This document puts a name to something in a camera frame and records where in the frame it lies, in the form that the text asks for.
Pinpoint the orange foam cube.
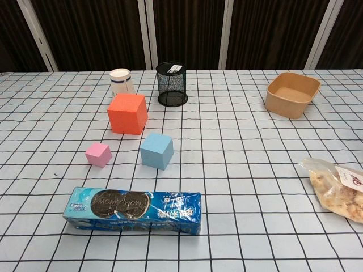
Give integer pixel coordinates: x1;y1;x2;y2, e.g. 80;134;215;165
107;92;149;135

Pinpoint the white paper cup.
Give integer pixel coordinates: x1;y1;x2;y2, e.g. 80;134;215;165
109;68;136;99

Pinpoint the pink foam cube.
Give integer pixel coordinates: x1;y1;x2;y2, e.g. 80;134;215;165
85;142;112;168

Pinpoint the dark folding partition screen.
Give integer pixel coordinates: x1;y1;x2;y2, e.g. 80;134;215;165
0;0;363;73

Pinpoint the light blue foam cube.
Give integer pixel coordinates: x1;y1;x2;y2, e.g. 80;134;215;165
140;132;174;171

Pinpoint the white checkered tablecloth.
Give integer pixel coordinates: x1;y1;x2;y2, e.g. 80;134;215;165
0;69;363;272

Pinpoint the black mesh pen holder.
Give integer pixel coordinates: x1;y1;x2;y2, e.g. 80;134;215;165
155;62;189;107

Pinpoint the clear plastic snack bag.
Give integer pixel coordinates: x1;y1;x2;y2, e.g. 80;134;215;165
298;157;363;222

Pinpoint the blue cookie box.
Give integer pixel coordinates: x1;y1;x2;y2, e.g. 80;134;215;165
62;186;203;236

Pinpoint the brown paper bowl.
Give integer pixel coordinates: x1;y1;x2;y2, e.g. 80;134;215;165
265;71;322;120

